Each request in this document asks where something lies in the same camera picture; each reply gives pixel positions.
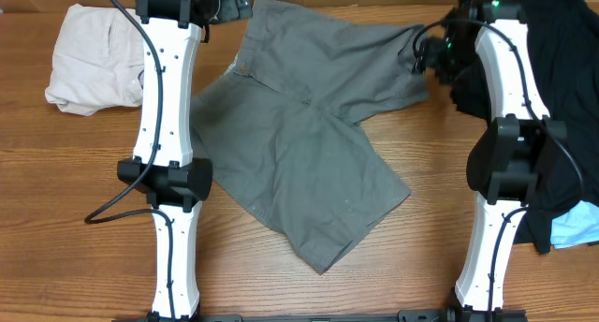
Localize light blue garment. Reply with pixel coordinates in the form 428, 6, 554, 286
550, 200, 599, 249

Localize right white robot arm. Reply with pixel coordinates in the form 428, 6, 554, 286
412, 0, 569, 321

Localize black t-shirt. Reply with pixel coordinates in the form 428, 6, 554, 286
448, 0, 599, 256

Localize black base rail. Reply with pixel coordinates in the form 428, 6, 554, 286
111, 308, 529, 322

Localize folded beige shorts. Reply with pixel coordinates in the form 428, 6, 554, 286
45, 4, 144, 116

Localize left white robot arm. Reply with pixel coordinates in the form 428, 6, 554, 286
117, 0, 252, 321

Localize grey shorts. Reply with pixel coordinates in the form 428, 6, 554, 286
190, 0, 428, 273

